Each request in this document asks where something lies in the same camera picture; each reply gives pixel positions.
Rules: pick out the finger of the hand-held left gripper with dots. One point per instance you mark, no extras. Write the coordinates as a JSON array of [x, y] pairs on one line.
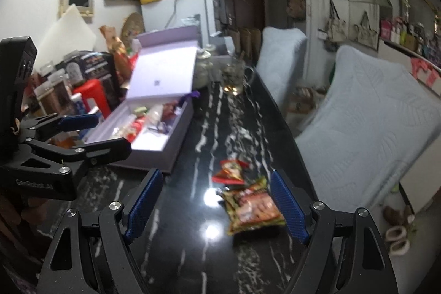
[[79, 121], [103, 149]]

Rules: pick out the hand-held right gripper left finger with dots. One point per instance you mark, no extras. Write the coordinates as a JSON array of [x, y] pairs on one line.
[[144, 204]]

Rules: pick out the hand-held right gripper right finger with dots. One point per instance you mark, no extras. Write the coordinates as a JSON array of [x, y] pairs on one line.
[[287, 208]]

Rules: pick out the orange green snack packet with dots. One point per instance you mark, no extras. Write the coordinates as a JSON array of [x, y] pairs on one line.
[[255, 208]]

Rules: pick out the purple sachet pouch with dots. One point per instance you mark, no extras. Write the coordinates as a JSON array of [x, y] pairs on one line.
[[160, 128]]

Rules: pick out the clear plastic bag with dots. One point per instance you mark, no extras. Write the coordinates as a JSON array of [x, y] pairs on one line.
[[154, 113]]

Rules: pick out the red triangular snack packet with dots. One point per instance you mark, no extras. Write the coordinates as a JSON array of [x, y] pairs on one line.
[[231, 171]]

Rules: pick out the purple gift box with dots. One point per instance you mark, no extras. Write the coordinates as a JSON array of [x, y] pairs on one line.
[[162, 73]]

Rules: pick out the person's left hand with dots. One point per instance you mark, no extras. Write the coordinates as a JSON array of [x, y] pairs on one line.
[[20, 214]]

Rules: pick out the white capped blue bottle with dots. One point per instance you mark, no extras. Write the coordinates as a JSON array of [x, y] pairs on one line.
[[81, 104]]

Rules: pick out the red plastic stool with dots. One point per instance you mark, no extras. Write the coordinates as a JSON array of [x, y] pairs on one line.
[[91, 90]]

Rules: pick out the clear lidded jar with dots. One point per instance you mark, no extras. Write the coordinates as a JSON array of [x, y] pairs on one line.
[[51, 99]]

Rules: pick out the black display box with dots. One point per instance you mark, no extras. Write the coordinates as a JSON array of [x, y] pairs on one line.
[[93, 65]]

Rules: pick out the white foam board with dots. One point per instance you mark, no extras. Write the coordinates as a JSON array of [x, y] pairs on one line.
[[69, 35]]

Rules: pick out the brown snack bag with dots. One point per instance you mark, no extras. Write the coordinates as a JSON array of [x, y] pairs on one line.
[[115, 46]]

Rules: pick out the brown slipper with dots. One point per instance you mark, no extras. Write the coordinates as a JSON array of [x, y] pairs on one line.
[[394, 214]]

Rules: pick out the woven fan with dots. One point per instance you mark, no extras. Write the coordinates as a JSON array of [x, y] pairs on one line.
[[132, 27]]

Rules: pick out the beige slipper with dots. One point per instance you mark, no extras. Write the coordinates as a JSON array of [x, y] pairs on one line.
[[395, 232], [400, 247]]

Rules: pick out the light blue covered chair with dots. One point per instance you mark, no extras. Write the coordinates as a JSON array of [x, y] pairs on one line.
[[361, 108], [279, 53]]

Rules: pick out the glass jar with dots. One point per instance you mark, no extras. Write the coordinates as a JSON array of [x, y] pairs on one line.
[[203, 68]]

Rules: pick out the glass mug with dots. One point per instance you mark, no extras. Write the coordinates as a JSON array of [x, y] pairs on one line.
[[234, 77]]

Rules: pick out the white mini fridge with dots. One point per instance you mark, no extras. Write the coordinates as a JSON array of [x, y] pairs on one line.
[[186, 11]]

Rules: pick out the brown paper bags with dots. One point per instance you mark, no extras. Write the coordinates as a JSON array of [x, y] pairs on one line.
[[246, 41]]

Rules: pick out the beige tote bag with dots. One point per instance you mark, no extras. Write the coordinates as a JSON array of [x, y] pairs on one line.
[[337, 27], [365, 34]]

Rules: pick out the pink cloth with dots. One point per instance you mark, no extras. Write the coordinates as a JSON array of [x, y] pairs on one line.
[[423, 70]]

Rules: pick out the dark wooden door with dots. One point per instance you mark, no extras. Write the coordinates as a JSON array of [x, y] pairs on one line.
[[243, 3]]

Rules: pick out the row of bottles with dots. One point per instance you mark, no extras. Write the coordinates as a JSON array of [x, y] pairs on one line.
[[406, 35]]

